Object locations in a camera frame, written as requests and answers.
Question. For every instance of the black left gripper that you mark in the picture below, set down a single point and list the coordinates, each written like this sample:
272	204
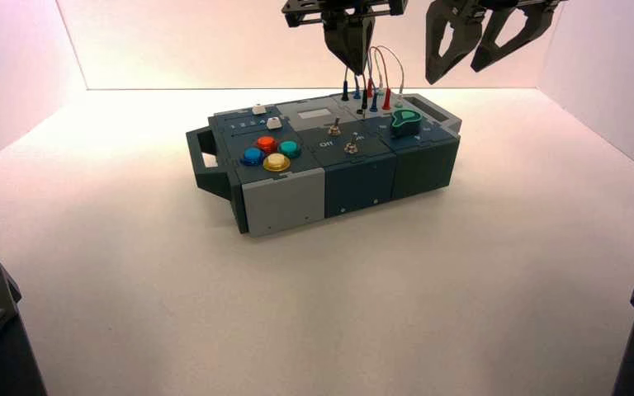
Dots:
306	10

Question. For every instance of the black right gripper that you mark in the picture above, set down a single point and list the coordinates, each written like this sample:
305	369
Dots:
536	2

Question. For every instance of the green rotary knob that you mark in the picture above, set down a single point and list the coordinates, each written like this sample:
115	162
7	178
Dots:
406	124

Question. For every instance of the small white square button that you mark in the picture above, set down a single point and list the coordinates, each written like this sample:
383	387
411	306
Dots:
274	123
259	109

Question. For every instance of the teal round push button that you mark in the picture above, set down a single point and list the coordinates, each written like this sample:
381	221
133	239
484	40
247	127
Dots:
289	148

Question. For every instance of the red round push button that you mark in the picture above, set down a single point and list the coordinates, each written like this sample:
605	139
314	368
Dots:
266	144

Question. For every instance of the dark blue-grey control box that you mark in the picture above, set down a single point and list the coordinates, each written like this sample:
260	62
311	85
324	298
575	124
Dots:
350	180

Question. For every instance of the yellow round push button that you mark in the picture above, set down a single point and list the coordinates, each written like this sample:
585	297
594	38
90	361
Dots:
276	162

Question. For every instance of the blue round push button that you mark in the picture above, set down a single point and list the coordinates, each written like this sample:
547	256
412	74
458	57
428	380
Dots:
252	157

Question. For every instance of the metal toggle switch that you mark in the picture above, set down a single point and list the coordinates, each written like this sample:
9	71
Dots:
334	130
352	147

